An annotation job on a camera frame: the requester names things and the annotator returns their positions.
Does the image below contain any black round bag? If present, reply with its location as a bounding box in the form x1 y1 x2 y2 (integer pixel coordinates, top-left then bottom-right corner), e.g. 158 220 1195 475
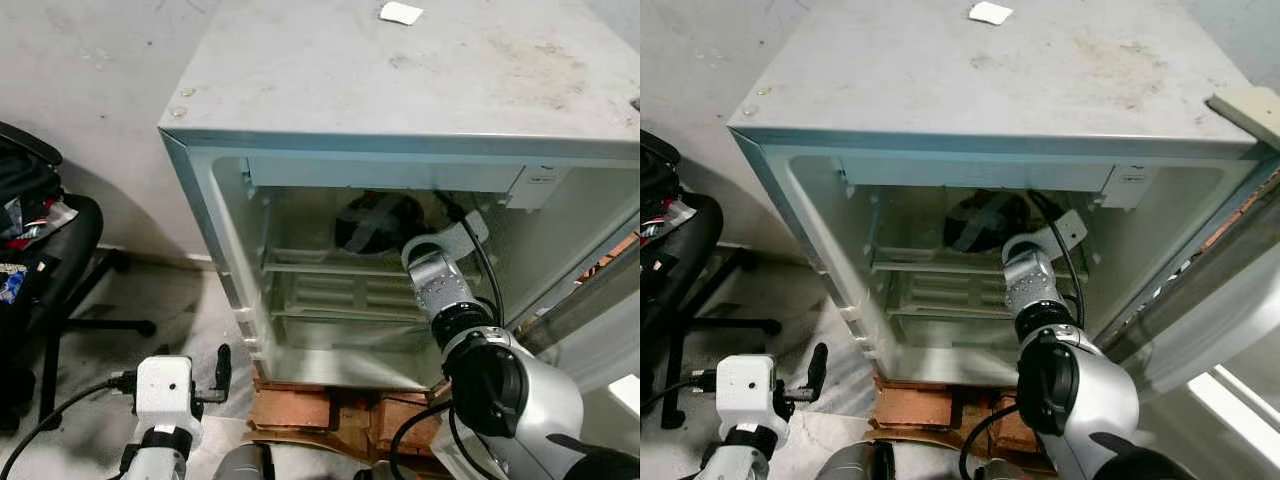
334 191 427 257
944 189 1032 252

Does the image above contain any clear fridge shelf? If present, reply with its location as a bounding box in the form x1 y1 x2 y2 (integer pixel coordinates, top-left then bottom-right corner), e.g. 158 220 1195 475
869 247 1012 277
261 247 414 279
271 302 434 325
884 302 1022 322

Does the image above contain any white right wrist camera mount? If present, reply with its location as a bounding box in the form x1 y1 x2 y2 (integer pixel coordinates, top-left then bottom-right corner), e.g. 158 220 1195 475
1002 209 1090 264
404 209 492 272

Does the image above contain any black office chair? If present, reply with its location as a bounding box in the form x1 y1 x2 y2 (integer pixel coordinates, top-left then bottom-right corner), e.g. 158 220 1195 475
640 129 784 432
0 120 159 434

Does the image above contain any white thermostat box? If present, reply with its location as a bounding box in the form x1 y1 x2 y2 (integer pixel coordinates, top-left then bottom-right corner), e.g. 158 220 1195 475
1099 163 1162 210
504 163 574 212

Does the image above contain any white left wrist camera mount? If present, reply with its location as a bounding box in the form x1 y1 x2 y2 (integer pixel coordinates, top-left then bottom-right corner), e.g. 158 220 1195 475
715 353 780 427
134 354 202 427

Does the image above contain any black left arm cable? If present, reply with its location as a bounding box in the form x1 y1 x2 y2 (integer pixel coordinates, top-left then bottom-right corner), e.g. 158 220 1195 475
0 371 139 480
640 369 718 414

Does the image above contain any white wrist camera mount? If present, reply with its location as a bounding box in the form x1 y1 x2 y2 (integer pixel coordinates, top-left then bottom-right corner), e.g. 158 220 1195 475
715 353 780 427
404 209 492 272
134 354 202 427
1002 209 1090 264

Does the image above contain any crumpled white red wrapper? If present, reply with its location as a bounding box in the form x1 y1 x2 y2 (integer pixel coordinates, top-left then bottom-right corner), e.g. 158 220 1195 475
640 197 697 242
4 197 80 252

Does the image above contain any grey robot left leg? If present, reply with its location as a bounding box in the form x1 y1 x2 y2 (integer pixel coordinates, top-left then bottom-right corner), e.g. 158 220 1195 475
815 440 899 480
212 440 277 480

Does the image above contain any red brick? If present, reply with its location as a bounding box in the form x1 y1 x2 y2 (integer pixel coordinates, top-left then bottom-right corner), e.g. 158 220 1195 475
984 399 1042 457
367 389 447 454
871 379 957 432
249 382 337 434

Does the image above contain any silver mini fridge body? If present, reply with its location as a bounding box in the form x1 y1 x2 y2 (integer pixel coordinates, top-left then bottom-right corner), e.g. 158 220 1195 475
727 0 1267 387
158 0 641 392

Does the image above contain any clear freezer compartment flap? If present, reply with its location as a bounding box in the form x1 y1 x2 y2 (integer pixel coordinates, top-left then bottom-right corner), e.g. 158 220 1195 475
840 156 1117 195
246 155 529 195

